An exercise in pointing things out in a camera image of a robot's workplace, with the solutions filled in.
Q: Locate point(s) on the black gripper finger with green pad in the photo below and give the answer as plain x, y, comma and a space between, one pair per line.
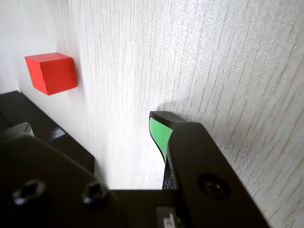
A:
213, 166
47, 128

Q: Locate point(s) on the red wooden cube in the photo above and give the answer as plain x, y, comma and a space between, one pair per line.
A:
54, 76

